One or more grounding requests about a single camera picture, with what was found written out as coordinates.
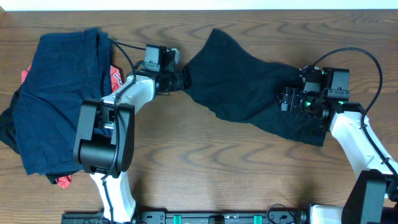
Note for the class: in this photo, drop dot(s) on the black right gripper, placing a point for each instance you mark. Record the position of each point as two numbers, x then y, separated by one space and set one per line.
288 92

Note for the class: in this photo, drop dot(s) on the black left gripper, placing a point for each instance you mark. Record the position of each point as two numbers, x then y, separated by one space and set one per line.
180 77

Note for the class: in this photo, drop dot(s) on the black shorts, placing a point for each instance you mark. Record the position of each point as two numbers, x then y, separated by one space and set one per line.
240 88

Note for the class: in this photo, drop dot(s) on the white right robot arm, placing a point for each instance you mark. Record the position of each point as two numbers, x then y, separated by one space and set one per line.
324 97

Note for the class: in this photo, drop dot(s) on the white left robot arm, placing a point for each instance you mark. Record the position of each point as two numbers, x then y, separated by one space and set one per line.
104 143

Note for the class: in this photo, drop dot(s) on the red garment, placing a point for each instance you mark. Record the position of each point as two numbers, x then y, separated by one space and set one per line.
115 79

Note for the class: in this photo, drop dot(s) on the navy blue folded garment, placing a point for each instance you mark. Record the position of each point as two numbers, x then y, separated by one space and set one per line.
67 69

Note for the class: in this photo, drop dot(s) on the black garment under pile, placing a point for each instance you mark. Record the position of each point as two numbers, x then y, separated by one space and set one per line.
8 137

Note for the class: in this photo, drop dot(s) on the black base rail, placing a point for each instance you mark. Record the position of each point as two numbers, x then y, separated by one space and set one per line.
217 217

